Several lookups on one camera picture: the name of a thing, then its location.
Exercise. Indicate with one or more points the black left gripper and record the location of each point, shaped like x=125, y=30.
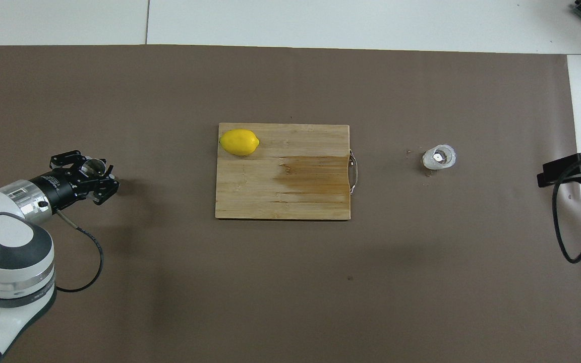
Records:
x=61, y=189

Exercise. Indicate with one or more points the wooden cutting board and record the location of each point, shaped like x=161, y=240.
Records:
x=280, y=196

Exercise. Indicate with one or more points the small clear plastic cup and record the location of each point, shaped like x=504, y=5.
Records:
x=427, y=160

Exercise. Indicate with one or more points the yellow lemon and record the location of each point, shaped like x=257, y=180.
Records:
x=239, y=142

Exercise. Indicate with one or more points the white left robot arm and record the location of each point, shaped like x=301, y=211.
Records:
x=3, y=252

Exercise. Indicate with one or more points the stainless steel jigger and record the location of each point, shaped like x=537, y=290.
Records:
x=93, y=165

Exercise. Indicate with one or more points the brown paper table mat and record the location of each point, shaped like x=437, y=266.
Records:
x=290, y=292

